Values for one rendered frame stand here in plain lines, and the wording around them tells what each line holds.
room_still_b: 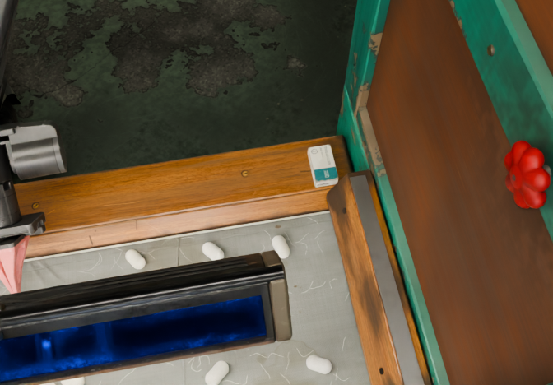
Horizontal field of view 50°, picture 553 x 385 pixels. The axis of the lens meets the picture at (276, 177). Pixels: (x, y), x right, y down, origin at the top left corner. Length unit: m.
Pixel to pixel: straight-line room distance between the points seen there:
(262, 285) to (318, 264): 0.40
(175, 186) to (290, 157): 0.18
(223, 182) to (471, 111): 0.48
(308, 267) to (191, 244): 0.18
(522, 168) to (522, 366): 0.20
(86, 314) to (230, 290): 0.11
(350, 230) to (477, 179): 0.30
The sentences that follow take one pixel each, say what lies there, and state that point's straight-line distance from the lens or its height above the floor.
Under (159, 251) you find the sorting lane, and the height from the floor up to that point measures 0.74.
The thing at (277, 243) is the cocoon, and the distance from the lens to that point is 0.87.
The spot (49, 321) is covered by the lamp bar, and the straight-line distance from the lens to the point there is 0.51.
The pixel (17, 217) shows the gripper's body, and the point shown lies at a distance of 0.85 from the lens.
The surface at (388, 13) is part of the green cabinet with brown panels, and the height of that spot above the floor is 1.06.
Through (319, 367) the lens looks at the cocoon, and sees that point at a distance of 0.82.
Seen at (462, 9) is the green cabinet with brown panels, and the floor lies 1.23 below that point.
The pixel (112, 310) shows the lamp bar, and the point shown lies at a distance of 0.49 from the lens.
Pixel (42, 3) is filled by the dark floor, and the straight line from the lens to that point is 2.35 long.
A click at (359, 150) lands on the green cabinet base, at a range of 0.88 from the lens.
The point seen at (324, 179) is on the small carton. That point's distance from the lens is 0.89.
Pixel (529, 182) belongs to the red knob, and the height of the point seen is 1.25.
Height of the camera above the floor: 1.57
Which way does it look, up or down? 62 degrees down
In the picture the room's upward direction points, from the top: straight up
